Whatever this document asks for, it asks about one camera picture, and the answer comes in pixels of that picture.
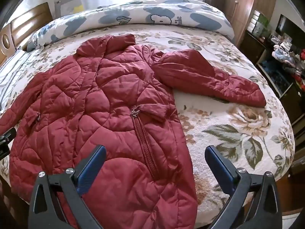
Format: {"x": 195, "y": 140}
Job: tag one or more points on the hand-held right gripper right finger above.
{"x": 220, "y": 167}

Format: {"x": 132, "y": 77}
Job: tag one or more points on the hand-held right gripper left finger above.
{"x": 91, "y": 165}

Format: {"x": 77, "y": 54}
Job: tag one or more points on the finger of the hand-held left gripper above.
{"x": 7, "y": 138}

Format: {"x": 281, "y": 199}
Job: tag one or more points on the red quilted jacket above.
{"x": 107, "y": 95}

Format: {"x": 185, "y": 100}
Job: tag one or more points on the pile of clothes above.
{"x": 288, "y": 54}

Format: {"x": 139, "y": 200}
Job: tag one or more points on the floral bedspread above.
{"x": 238, "y": 128}

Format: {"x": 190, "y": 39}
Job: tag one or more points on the striped pillow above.
{"x": 12, "y": 76}

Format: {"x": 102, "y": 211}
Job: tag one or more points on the low open shelf unit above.
{"x": 276, "y": 76}

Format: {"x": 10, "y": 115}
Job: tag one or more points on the wooden headboard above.
{"x": 28, "y": 21}

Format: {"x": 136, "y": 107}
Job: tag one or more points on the dark screen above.
{"x": 286, "y": 26}

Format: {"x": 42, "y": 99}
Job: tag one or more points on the blue flower print duvet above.
{"x": 143, "y": 14}

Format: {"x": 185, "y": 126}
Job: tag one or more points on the wooden wardrobe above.
{"x": 240, "y": 4}

